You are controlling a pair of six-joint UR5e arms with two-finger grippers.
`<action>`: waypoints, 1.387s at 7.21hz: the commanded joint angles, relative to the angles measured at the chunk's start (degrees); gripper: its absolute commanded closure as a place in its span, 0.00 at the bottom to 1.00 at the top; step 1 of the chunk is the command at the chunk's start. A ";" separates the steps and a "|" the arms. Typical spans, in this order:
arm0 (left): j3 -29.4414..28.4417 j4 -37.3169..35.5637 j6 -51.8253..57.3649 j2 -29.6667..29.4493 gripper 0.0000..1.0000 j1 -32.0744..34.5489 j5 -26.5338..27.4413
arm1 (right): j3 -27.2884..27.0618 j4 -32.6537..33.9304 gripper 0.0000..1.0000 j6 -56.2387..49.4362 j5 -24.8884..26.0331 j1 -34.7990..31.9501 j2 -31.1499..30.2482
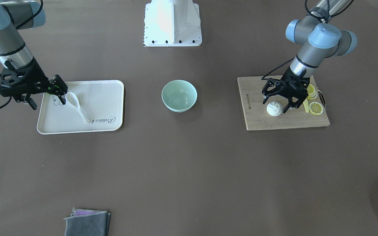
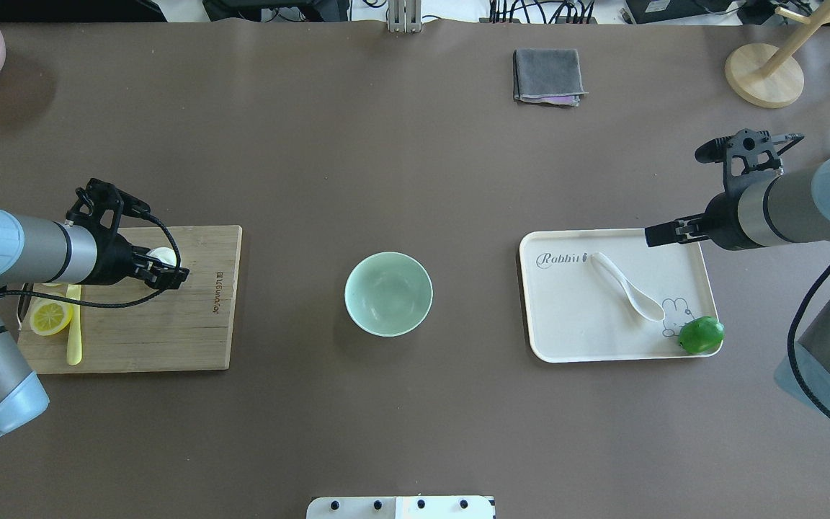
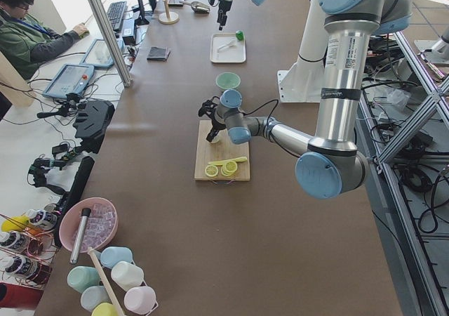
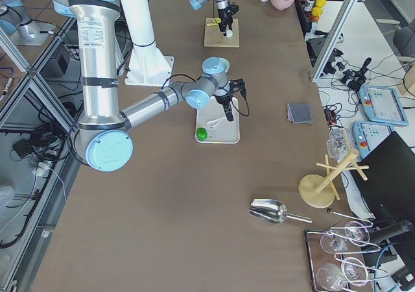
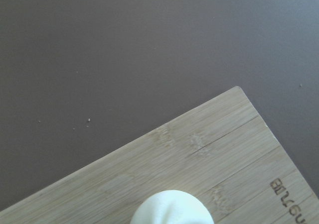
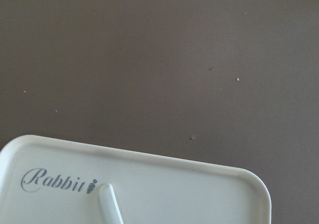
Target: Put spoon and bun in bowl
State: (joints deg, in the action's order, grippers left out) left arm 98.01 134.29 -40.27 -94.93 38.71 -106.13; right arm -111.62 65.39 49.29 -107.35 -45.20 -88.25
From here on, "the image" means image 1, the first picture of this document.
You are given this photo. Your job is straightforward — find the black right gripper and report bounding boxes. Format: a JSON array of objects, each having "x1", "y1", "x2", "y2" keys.
[{"x1": 0, "y1": 59, "x2": 68, "y2": 109}]

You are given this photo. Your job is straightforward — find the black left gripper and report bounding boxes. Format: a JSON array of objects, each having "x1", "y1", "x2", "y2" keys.
[{"x1": 262, "y1": 69, "x2": 310, "y2": 113}]

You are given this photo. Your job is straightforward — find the white ceramic spoon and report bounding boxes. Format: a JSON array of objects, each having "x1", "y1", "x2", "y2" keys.
[{"x1": 66, "y1": 91, "x2": 90, "y2": 123}]

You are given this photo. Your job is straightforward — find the white steamed bun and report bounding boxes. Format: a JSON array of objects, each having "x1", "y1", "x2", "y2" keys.
[{"x1": 266, "y1": 101, "x2": 283, "y2": 117}]

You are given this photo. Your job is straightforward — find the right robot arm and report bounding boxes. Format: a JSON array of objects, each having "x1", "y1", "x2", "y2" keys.
[{"x1": 0, "y1": 0, "x2": 68, "y2": 109}]

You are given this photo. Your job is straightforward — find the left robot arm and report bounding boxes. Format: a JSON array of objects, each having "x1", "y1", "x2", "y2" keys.
[{"x1": 262, "y1": 0, "x2": 357, "y2": 113}]

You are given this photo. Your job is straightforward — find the light green bowl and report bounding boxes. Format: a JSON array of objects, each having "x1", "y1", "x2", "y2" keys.
[{"x1": 161, "y1": 80, "x2": 198, "y2": 112}]

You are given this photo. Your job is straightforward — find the yellow plastic knife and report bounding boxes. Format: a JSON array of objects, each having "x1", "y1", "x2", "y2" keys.
[{"x1": 303, "y1": 99, "x2": 309, "y2": 113}]

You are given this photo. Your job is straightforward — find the lemon slice upper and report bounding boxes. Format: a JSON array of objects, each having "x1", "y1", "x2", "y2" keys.
[{"x1": 306, "y1": 84, "x2": 318, "y2": 100}]

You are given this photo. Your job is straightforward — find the lemon slice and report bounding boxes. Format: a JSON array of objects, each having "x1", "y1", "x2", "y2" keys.
[
  {"x1": 309, "y1": 102, "x2": 325, "y2": 115},
  {"x1": 306, "y1": 84, "x2": 318, "y2": 100}
]

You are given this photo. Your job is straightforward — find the bamboo cutting board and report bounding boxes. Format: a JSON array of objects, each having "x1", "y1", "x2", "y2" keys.
[{"x1": 237, "y1": 76, "x2": 330, "y2": 130}]

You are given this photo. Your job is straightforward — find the lemon slice lower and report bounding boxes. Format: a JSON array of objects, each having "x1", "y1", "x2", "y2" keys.
[{"x1": 309, "y1": 102, "x2": 325, "y2": 115}]

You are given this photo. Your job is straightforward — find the cream rabbit tray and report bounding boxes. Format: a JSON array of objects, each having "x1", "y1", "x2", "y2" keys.
[{"x1": 36, "y1": 80, "x2": 125, "y2": 134}]

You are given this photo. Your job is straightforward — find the folded grey cloth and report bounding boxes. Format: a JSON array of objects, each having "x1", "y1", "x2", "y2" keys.
[{"x1": 64, "y1": 208, "x2": 111, "y2": 236}]

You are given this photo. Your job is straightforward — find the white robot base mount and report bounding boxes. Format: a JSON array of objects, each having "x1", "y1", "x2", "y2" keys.
[{"x1": 143, "y1": 0, "x2": 202, "y2": 47}]

